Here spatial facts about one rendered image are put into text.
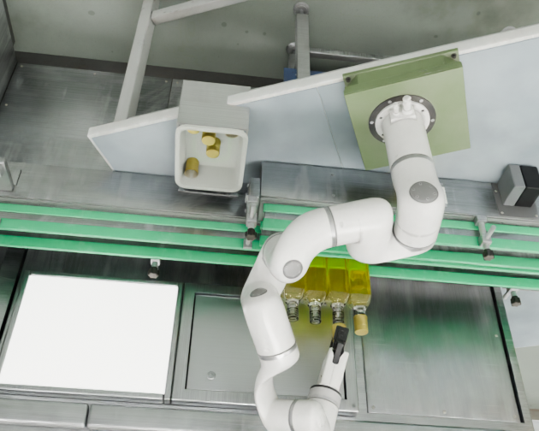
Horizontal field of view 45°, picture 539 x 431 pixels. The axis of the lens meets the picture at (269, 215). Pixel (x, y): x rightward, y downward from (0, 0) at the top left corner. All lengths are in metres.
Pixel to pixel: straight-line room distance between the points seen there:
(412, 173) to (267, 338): 0.45
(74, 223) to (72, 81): 0.80
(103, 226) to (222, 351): 0.45
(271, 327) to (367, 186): 0.57
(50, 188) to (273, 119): 0.62
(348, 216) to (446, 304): 0.75
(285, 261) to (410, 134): 0.42
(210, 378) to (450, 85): 0.91
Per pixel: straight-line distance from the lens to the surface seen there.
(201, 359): 1.71
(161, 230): 1.71
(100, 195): 1.77
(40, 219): 1.77
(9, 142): 2.24
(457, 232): 1.75
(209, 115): 1.57
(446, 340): 1.91
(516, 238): 1.81
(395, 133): 1.47
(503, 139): 1.77
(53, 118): 2.29
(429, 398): 1.82
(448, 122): 1.59
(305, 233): 1.27
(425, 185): 1.35
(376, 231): 1.32
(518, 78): 1.64
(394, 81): 1.49
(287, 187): 1.68
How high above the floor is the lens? 1.94
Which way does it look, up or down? 38 degrees down
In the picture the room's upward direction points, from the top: 179 degrees counter-clockwise
